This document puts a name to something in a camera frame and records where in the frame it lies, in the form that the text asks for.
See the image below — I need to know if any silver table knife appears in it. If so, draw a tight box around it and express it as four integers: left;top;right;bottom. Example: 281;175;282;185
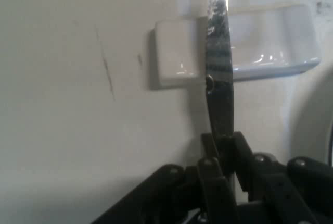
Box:
204;0;235;157

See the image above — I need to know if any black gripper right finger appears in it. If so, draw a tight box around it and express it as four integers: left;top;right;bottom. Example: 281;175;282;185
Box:
221;131;333;224

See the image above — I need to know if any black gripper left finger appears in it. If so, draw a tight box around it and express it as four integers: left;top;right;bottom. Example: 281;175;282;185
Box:
91;132;239;224

